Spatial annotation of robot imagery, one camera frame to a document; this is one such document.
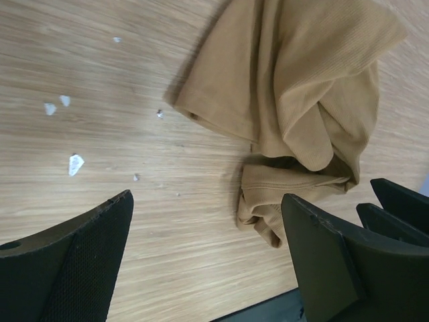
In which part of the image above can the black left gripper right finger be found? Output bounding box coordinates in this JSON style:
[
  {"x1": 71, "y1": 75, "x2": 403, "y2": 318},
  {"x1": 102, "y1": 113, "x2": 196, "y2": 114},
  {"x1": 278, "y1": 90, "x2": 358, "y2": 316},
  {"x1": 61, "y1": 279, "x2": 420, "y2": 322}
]
[{"x1": 281, "y1": 195, "x2": 428, "y2": 321}]

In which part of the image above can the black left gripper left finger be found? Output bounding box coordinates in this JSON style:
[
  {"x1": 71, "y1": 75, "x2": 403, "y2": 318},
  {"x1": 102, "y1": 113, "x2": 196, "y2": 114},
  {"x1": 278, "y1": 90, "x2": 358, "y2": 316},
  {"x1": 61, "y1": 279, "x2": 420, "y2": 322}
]
[{"x1": 1, "y1": 190, "x2": 134, "y2": 321}]

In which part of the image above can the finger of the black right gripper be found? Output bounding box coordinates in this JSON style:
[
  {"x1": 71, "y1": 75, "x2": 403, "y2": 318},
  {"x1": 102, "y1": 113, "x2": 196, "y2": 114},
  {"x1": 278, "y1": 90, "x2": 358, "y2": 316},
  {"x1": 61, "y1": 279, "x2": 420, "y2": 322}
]
[
  {"x1": 370, "y1": 178, "x2": 428, "y2": 218},
  {"x1": 356, "y1": 203, "x2": 428, "y2": 247}
]

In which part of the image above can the tan ribbed tank top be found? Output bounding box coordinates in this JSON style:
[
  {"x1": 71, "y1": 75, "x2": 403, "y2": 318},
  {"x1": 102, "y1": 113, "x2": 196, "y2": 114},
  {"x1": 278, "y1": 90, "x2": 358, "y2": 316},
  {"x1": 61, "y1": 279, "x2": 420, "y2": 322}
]
[{"x1": 172, "y1": 1, "x2": 407, "y2": 248}]

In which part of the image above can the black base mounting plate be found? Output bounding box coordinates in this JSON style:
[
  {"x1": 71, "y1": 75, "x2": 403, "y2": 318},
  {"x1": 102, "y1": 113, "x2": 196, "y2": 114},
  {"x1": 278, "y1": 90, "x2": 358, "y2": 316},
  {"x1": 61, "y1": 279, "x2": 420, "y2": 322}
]
[{"x1": 214, "y1": 288, "x2": 307, "y2": 322}]

